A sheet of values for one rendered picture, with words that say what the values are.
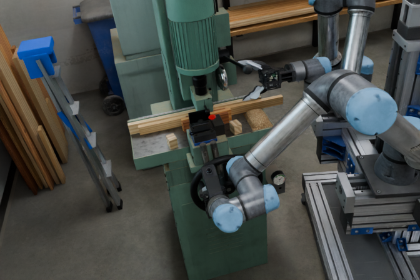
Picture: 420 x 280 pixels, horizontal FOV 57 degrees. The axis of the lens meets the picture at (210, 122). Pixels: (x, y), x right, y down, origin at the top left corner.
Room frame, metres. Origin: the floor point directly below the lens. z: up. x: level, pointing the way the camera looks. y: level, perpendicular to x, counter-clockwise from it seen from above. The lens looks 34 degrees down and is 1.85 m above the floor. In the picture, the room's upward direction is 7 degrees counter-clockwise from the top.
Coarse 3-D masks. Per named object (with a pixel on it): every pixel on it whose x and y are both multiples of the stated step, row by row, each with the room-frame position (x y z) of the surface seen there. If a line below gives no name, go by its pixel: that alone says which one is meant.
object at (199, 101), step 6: (192, 90) 1.47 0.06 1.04; (192, 96) 1.45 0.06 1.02; (198, 96) 1.41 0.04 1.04; (204, 96) 1.41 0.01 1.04; (210, 96) 1.40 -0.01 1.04; (198, 102) 1.38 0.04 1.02; (204, 102) 1.38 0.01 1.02; (210, 102) 1.39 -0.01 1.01; (198, 108) 1.38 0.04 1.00; (210, 108) 1.39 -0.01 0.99
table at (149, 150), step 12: (240, 120) 1.40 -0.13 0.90; (156, 132) 1.38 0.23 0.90; (168, 132) 1.37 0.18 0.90; (180, 132) 1.36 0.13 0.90; (228, 132) 1.32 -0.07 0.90; (252, 132) 1.30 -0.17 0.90; (264, 132) 1.31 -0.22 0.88; (132, 144) 1.31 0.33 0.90; (144, 144) 1.30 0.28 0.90; (156, 144) 1.29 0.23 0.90; (180, 144) 1.27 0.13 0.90; (240, 144) 1.29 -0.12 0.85; (144, 156) 1.22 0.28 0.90; (156, 156) 1.23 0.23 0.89; (168, 156) 1.24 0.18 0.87; (180, 156) 1.25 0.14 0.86; (144, 168) 1.22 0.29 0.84; (192, 168) 1.16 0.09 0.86
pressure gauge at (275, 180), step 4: (276, 172) 1.27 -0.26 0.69; (280, 172) 1.26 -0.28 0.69; (272, 176) 1.26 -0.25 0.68; (276, 176) 1.25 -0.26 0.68; (280, 176) 1.25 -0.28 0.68; (284, 176) 1.26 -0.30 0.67; (272, 180) 1.25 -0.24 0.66; (276, 180) 1.25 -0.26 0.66; (280, 180) 1.25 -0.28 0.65; (284, 180) 1.26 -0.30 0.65; (276, 184) 1.25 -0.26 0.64
